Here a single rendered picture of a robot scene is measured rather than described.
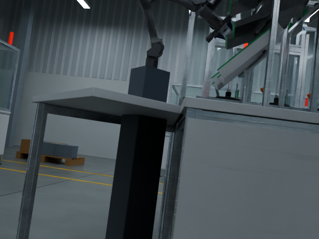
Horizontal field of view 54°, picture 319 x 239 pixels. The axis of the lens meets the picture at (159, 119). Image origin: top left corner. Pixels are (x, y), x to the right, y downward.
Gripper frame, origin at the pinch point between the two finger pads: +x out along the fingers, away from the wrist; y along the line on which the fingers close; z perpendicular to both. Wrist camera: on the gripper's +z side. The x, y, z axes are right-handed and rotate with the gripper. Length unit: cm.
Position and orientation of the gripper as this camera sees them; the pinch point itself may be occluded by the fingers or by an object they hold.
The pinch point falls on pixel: (228, 32)
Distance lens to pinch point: 167.5
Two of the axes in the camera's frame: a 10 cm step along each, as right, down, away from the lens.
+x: 7.6, 6.4, 1.0
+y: -6.1, 6.5, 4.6
